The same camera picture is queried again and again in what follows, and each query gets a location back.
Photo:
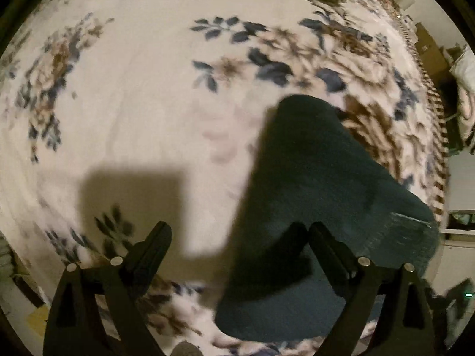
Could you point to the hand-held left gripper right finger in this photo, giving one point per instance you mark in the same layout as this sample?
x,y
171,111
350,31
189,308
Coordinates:
x,y
334,256

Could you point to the dark blue jeans pants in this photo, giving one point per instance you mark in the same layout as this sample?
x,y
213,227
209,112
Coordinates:
x,y
315,174

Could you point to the person's legs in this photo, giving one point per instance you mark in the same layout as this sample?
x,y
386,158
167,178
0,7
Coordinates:
x,y
185,349

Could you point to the brown checkered blanket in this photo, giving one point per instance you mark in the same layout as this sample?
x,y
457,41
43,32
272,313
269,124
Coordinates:
x,y
430,85

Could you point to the white jacket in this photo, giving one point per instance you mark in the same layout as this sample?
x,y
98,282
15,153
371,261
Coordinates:
x,y
465,70

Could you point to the brown cardboard box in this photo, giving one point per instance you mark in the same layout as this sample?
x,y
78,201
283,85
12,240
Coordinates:
x,y
430,48

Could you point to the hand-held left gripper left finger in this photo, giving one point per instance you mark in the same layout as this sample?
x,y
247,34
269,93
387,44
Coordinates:
x,y
148,256

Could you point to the floral print blanket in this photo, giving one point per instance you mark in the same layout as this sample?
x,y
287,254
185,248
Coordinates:
x,y
130,100

